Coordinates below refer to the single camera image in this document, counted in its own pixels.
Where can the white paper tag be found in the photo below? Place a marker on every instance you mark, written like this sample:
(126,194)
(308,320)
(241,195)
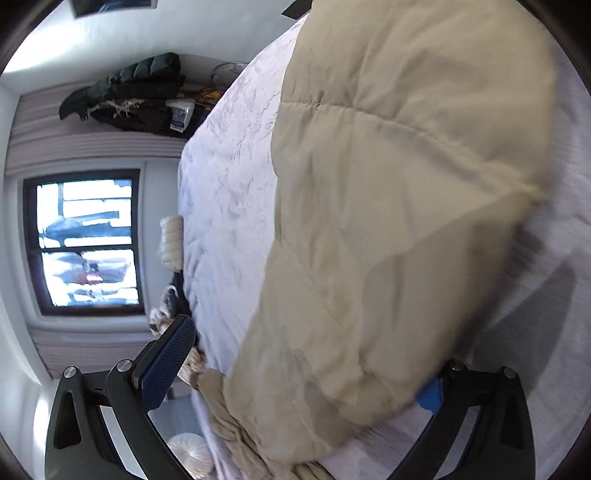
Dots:
(180,115)

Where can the white round pleated pillow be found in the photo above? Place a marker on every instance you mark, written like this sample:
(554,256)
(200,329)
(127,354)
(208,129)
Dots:
(189,454)

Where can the lavender bed blanket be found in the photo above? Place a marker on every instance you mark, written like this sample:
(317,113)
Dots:
(221,184)

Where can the grey pleated curtain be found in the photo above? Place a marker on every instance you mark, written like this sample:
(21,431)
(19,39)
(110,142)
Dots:
(92,143)
(92,341)

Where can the pile of cream plush toys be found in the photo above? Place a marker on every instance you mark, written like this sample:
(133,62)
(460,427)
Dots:
(161,318)

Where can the cream puffer garment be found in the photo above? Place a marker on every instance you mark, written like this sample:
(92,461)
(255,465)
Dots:
(171,242)

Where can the framed wall picture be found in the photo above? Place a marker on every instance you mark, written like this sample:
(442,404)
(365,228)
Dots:
(115,5)

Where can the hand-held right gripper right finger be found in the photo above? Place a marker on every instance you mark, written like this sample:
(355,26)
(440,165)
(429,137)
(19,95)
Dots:
(429,398)

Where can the black puffer jacket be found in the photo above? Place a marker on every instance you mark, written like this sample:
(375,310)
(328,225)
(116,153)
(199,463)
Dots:
(134,87)

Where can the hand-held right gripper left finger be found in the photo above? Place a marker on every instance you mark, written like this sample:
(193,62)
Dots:
(168,360)

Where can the dark framed window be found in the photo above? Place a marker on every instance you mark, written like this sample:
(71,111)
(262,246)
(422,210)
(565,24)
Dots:
(83,240)

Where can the beige puffer coat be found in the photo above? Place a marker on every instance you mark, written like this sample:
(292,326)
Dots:
(392,184)

